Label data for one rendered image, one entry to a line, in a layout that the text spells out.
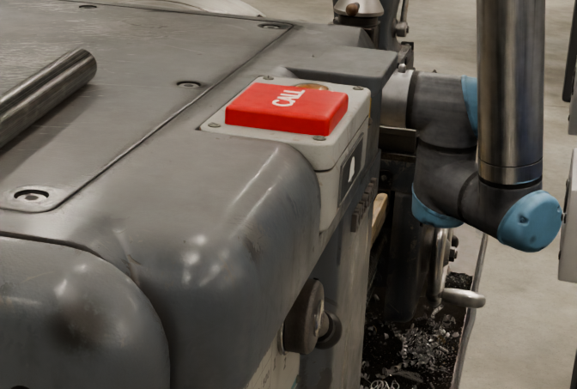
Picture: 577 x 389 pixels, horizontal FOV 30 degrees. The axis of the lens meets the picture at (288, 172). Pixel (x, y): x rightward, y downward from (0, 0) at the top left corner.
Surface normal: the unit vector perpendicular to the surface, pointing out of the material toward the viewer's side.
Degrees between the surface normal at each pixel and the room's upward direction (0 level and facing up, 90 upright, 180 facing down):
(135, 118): 0
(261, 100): 0
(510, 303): 0
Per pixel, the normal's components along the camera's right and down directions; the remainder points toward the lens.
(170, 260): -0.12, -0.48
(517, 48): -0.01, 0.40
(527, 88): 0.32, 0.36
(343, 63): 0.05, -0.94
